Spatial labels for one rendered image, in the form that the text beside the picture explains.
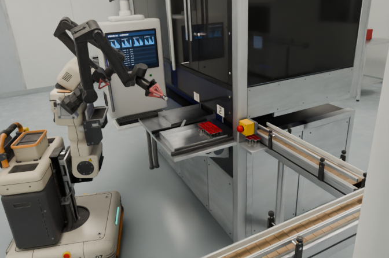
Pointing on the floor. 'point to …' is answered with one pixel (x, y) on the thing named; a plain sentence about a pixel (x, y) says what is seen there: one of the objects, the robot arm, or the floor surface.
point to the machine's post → (239, 94)
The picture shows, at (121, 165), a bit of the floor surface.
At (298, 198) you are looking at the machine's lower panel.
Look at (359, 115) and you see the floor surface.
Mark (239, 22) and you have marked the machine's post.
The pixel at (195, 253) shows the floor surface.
